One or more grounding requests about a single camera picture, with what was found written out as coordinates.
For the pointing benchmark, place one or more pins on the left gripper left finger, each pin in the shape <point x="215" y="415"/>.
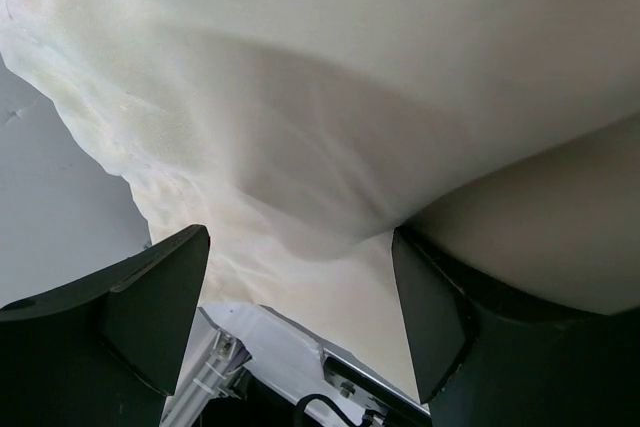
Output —
<point x="106" y="349"/>

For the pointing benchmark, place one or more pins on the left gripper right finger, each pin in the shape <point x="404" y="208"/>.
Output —
<point x="487" y="354"/>

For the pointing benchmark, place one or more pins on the beige trousers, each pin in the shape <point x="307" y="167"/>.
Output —
<point x="302" y="132"/>

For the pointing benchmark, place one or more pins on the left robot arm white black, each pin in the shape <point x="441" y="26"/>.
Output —
<point x="215" y="386"/>

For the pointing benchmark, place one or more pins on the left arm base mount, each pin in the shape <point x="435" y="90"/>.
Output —
<point x="334" y="387"/>

